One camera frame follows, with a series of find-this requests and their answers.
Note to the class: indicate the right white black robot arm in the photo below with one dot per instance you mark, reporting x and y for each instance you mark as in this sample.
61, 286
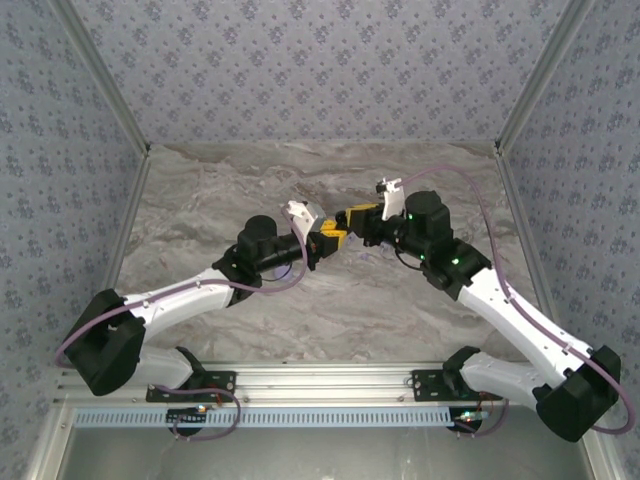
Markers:
520, 320

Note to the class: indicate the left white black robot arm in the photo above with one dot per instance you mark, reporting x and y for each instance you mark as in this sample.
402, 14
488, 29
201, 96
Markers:
180, 297

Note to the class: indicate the small LED circuit board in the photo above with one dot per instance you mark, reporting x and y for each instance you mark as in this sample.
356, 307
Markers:
187, 416
470, 416

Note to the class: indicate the grey metal sheet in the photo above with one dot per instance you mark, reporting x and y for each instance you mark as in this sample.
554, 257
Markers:
320, 455

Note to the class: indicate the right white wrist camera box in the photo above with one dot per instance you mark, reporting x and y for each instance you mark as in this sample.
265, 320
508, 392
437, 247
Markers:
392, 202

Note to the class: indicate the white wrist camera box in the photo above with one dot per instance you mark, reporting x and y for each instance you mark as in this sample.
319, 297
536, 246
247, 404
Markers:
300, 212
392, 202

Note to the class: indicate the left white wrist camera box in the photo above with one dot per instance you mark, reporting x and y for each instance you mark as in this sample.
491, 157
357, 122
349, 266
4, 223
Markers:
300, 212

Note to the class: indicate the aluminium table side rail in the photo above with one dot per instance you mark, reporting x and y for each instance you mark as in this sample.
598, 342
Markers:
515, 200
131, 200

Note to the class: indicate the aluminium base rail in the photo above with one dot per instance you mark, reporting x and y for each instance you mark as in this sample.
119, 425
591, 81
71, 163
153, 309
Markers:
320, 382

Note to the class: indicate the aluminium frame post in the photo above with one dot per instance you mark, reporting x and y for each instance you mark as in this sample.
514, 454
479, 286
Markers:
538, 75
106, 75

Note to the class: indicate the aluminium lower frame rail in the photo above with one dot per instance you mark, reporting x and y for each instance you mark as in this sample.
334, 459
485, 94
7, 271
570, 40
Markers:
50, 450
602, 450

